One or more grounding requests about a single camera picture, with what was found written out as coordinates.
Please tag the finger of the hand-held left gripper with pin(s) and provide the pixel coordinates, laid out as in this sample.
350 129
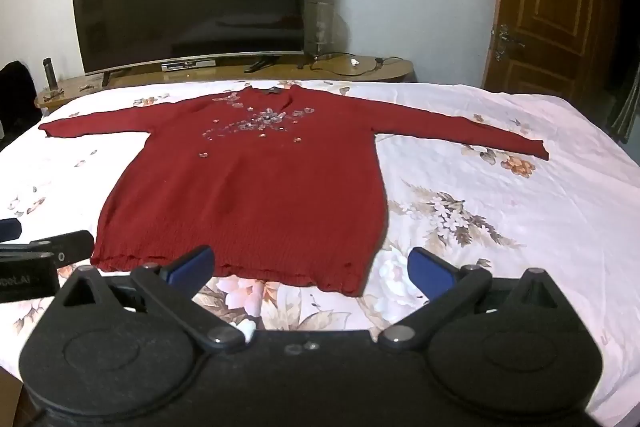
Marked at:
67 243
9 228

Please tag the grey curtain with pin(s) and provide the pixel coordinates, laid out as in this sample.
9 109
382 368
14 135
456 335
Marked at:
626 107

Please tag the black bag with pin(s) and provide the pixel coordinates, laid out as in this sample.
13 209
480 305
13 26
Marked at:
15 92

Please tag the floral white bedsheet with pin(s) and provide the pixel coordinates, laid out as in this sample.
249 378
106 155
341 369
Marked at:
475 207

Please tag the small dark bottle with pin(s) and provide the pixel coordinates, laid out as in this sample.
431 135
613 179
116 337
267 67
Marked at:
48 73

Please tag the red embroidered sweater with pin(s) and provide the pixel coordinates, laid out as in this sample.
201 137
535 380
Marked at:
245 187

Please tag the black remote control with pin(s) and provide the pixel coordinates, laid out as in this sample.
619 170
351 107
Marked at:
256 66

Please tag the wooden television cabinet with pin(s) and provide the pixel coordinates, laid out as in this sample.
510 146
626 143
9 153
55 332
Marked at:
320 69

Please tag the silver set-top box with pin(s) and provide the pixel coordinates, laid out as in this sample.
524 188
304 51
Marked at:
187 66

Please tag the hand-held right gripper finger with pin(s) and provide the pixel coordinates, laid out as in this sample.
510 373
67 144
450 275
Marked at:
429 268

